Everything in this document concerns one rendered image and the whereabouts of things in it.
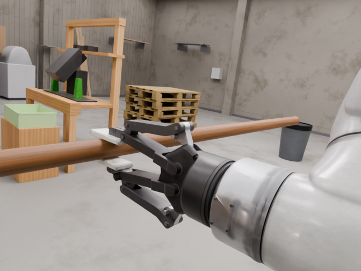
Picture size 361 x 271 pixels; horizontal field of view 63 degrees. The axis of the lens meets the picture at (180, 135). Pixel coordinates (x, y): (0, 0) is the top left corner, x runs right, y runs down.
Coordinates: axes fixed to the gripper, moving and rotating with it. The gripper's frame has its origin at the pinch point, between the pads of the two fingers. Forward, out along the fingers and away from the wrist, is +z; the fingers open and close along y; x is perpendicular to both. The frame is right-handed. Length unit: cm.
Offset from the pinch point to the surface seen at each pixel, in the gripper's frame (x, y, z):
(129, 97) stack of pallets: 329, 43, 382
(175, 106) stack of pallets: 384, 51, 317
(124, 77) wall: 730, 32, 890
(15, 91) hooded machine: 294, 87, 802
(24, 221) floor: 66, 118, 188
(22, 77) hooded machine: 311, 51, 803
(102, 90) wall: 632, 88, 891
